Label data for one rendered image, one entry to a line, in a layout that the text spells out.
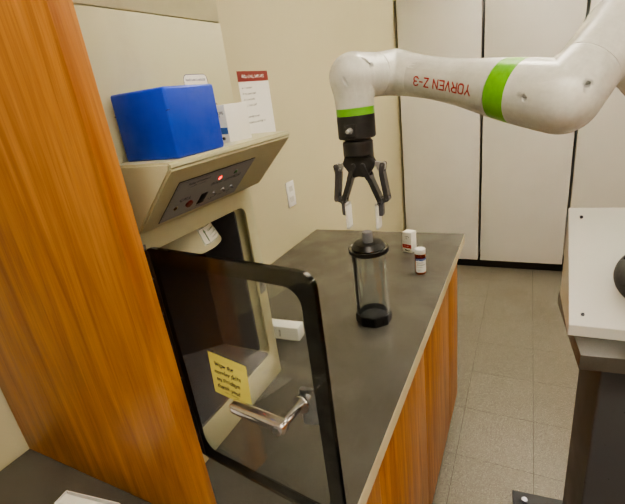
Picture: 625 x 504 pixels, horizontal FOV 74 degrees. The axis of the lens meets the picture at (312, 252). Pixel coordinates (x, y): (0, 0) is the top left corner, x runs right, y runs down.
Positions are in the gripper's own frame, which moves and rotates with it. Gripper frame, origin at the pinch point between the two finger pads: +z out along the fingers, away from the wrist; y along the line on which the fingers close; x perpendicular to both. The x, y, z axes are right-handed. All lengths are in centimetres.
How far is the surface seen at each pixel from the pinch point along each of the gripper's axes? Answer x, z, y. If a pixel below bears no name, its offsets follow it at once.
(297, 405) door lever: -64, 4, 14
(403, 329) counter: -3.0, 30.7, 10.1
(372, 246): -2.8, 6.8, 2.9
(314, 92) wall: 97, -33, -58
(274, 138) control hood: -34.4, -25.4, -2.4
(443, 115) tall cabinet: 251, -5, -23
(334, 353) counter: -18.5, 30.8, -3.8
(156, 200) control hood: -60, -21, -6
